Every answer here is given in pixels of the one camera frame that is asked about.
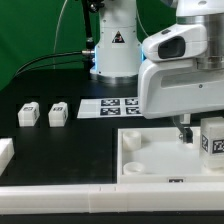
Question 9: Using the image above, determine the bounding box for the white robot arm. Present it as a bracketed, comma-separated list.
[89, 0, 224, 141]

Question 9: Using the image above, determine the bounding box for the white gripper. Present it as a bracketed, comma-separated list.
[138, 24, 224, 143]

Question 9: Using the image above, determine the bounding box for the white square tabletop tray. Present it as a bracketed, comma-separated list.
[117, 127, 224, 184]

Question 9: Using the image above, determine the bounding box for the white front barrier wall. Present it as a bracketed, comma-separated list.
[0, 182, 224, 215]

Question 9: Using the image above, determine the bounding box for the black vertical pole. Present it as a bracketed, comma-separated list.
[81, 0, 94, 49]

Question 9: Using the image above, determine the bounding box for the white left barrier block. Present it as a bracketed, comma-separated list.
[0, 138, 14, 176]

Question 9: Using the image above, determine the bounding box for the grey thin cable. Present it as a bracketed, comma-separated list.
[53, 0, 69, 70]

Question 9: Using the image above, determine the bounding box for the black cable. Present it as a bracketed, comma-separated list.
[13, 49, 96, 78]

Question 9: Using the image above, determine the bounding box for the white sheet with markers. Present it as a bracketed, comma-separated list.
[77, 97, 141, 119]

